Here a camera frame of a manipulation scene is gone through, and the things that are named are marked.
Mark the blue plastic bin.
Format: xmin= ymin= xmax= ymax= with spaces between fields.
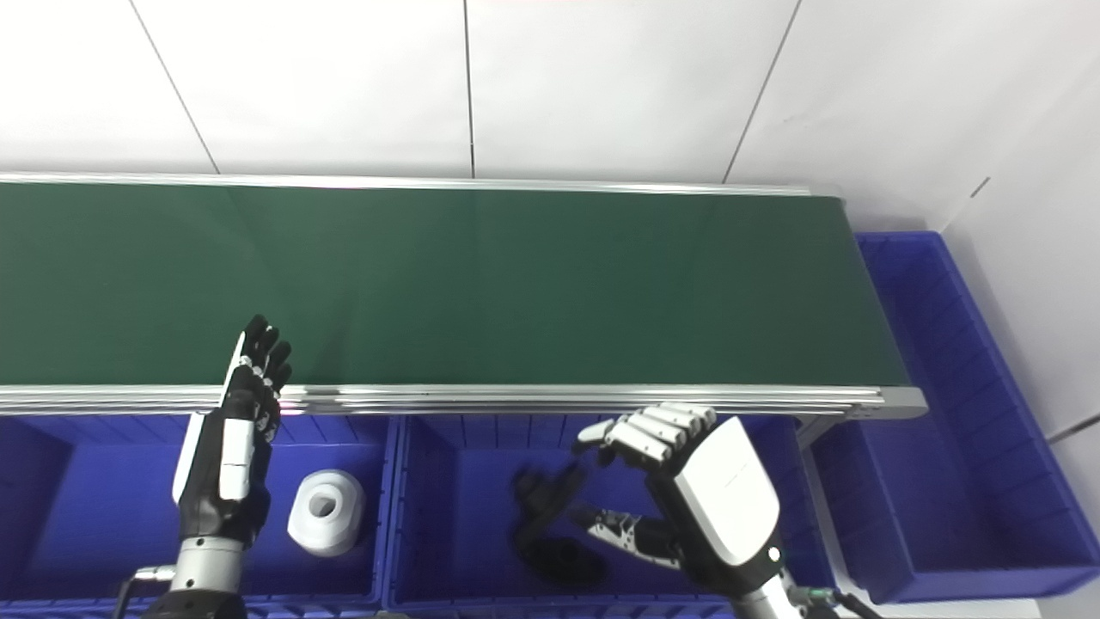
xmin=382 ymin=413 xmax=840 ymax=616
xmin=812 ymin=230 xmax=1100 ymax=604
xmin=0 ymin=413 xmax=401 ymax=608

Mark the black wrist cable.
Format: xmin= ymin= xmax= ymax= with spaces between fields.
xmin=113 ymin=565 xmax=178 ymax=619
xmin=786 ymin=585 xmax=888 ymax=619

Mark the green conveyor belt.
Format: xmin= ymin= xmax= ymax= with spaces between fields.
xmin=0 ymin=182 xmax=910 ymax=389
xmin=0 ymin=172 xmax=929 ymax=448

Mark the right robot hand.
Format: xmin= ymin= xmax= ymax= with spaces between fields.
xmin=571 ymin=402 xmax=785 ymax=599

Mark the white cylindrical part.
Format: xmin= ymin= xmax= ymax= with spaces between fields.
xmin=287 ymin=469 xmax=367 ymax=558

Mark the black plastic part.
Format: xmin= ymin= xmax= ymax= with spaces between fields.
xmin=512 ymin=463 xmax=589 ymax=548
xmin=522 ymin=536 xmax=606 ymax=591

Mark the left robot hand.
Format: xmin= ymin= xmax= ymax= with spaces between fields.
xmin=172 ymin=315 xmax=293 ymax=547

